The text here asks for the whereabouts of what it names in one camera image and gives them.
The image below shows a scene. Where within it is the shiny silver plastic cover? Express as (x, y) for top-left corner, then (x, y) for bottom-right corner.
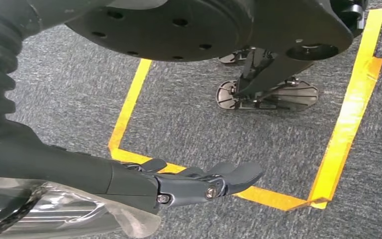
(0, 178), (162, 239)

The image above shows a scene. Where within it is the grey robot foot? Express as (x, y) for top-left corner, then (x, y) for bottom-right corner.
(218, 48), (278, 65)
(215, 78), (319, 112)

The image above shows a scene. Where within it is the black robot leg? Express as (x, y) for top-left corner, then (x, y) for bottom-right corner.
(64, 0), (369, 100)

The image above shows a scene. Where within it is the yellow floor tape square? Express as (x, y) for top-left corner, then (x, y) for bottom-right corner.
(107, 8), (382, 212)

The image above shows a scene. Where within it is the black braided cable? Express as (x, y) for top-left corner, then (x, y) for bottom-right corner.
(0, 184), (48, 239)

